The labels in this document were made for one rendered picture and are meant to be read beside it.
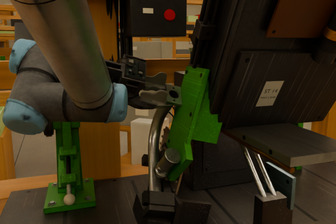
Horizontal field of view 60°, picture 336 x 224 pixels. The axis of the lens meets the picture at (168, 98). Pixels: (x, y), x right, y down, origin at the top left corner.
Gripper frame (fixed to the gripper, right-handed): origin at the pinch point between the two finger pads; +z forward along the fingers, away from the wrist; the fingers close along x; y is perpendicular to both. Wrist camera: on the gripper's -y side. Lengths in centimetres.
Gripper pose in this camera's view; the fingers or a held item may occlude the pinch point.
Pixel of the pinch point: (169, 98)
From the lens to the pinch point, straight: 72.1
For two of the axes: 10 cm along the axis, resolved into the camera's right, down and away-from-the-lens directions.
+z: 9.2, 2.2, 3.2
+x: -0.3, -7.9, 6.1
